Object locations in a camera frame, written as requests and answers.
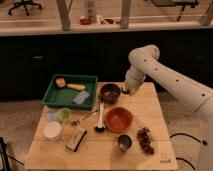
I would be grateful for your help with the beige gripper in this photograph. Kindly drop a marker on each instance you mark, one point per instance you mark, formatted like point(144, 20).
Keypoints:
point(128, 85)

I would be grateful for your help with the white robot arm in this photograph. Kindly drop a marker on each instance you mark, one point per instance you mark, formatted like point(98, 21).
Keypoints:
point(144, 62)

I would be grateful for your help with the dark brown bowl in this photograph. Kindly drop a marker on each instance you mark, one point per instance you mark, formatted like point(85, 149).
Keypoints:
point(110, 92)

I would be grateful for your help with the orange bowl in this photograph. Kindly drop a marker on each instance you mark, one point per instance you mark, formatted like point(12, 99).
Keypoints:
point(118, 119)

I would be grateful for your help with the blue sponge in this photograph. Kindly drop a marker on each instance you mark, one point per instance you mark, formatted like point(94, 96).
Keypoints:
point(81, 97)

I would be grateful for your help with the bunch of dark grapes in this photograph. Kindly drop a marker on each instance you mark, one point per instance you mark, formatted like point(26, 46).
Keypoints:
point(145, 139)

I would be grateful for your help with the small metal cup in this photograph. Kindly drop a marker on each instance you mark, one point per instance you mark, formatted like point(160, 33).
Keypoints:
point(124, 142)

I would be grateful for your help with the metal fork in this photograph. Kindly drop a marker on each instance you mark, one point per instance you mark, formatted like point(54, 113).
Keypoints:
point(77, 122)

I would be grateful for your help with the green plastic tray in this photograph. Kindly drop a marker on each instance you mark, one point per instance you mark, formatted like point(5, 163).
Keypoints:
point(56, 97)

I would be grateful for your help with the brown rectangular box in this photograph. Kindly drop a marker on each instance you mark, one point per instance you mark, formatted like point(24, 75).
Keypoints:
point(76, 139)

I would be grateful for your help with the orange round fruit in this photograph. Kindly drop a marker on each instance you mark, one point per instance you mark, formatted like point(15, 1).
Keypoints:
point(60, 82)

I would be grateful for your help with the green plastic cup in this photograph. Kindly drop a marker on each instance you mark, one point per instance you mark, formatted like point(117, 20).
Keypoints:
point(64, 115)

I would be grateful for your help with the red bowl on shelf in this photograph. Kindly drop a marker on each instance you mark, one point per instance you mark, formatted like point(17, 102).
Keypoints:
point(85, 21)

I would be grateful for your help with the clear plastic container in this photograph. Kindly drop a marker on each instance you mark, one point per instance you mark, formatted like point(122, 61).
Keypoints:
point(51, 115)

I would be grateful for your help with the black office chair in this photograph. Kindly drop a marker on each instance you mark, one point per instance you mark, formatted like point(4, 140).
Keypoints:
point(24, 3)

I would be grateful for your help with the white handled brush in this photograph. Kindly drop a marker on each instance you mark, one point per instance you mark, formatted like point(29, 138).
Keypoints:
point(100, 124)

